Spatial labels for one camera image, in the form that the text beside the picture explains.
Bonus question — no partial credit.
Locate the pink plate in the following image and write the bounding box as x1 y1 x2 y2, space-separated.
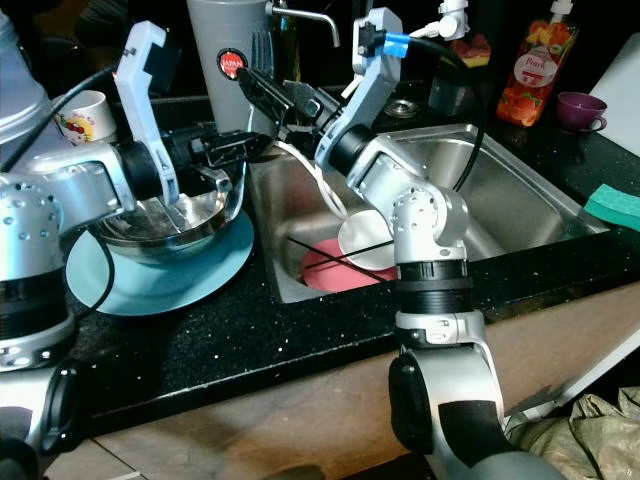
300 237 401 294

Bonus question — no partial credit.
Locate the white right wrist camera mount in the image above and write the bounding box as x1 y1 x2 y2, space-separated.
315 8 409 166

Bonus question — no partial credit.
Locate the yellow and red sponge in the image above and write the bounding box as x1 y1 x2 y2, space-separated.
450 35 503 69

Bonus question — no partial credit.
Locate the stainless steel sink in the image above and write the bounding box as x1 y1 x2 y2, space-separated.
245 122 611 304

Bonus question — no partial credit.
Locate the white faucet diverter fitting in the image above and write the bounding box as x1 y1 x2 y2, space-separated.
440 0 471 41

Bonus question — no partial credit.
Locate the thin white filter hose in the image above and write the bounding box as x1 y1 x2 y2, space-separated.
275 140 346 216

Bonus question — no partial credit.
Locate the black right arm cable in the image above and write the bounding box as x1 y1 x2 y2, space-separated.
390 35 496 196

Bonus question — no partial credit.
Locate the small white dish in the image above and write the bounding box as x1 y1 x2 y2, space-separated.
337 208 401 271

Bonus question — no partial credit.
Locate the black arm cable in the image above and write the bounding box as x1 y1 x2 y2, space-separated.
390 35 496 196
5 62 126 313

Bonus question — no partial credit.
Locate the green sponge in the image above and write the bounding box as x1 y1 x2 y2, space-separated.
585 183 640 233

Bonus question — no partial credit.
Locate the olive woven sack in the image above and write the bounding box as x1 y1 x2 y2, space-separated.
505 390 640 480

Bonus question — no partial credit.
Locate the steel filter spout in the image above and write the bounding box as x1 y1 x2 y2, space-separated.
270 0 344 49

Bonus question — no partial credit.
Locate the white cup with fruit print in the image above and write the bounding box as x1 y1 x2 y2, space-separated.
60 90 119 149

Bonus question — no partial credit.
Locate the brown wooden cabinet front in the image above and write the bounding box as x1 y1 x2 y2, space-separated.
80 290 640 480

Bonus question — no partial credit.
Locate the white faucet diverter hose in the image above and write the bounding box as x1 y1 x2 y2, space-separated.
310 18 456 216

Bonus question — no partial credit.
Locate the stainless steel bowl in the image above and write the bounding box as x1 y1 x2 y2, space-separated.
95 185 249 263

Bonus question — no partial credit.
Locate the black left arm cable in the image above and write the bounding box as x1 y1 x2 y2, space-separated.
5 62 126 313

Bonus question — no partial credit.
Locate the white board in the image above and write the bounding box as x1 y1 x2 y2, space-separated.
592 60 640 161

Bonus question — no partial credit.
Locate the peach dish soap pouch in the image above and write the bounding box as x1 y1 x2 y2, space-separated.
502 0 581 129

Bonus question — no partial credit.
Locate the grey water filter canister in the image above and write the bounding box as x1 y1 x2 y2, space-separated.
188 0 276 141

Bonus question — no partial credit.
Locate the light blue plate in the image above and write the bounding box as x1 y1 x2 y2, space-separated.
65 210 254 318

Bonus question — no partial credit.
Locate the purple cup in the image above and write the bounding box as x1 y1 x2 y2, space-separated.
557 92 609 134

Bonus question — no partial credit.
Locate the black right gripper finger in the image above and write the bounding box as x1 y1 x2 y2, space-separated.
238 70 293 109
252 95 294 131

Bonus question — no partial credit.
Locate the black sponge holder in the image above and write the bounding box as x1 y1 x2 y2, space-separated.
430 62 501 116

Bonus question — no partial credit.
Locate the yellow oil bottle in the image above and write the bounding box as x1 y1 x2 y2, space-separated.
272 10 306 136

